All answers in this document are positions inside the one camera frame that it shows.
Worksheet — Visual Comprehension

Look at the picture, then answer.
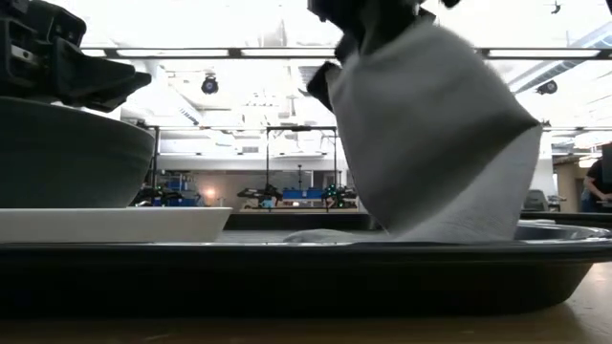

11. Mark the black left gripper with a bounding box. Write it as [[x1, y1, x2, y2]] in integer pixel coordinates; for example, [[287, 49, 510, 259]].
[[0, 0, 153, 114]]

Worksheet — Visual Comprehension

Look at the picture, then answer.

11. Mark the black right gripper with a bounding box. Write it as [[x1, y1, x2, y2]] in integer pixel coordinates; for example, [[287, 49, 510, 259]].
[[305, 0, 463, 114]]

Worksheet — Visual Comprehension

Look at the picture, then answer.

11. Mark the black bowl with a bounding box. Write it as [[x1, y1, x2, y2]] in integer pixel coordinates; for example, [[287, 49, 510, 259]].
[[0, 95, 157, 209]]

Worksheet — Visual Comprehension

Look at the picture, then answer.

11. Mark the grey cloth napkin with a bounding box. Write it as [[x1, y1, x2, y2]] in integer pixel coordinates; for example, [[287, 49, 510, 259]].
[[284, 13, 544, 245]]

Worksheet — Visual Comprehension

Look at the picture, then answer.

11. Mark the white round plate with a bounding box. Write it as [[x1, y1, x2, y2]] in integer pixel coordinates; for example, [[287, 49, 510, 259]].
[[0, 205, 234, 244]]

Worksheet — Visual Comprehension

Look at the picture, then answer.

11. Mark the black plastic tray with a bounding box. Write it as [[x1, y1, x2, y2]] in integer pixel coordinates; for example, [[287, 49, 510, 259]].
[[0, 209, 612, 319]]

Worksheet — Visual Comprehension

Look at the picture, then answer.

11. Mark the long linear ceiling light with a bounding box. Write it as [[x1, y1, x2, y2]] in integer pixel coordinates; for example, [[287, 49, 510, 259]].
[[80, 46, 612, 60]]

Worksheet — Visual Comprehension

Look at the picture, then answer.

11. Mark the blue storage box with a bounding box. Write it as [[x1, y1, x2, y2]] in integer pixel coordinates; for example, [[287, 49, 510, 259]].
[[164, 174, 197, 206]]

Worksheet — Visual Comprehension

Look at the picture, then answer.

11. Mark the blue bin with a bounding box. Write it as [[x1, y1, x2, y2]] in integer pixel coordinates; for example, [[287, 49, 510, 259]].
[[281, 187, 326, 201]]

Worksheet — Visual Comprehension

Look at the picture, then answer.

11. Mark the grey office chair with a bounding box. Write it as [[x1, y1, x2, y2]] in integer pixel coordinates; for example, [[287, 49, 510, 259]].
[[522, 188, 551, 213]]

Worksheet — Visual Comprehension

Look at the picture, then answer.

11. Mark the person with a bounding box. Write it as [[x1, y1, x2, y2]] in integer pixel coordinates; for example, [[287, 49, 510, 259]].
[[580, 142, 612, 214]]

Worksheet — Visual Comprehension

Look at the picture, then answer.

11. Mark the black background rig frame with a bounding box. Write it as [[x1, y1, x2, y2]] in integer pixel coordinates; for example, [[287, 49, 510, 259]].
[[264, 124, 339, 211]]

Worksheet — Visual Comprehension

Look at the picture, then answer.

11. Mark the black background frame post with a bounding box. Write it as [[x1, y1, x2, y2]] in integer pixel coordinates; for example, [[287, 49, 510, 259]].
[[138, 121, 162, 206]]

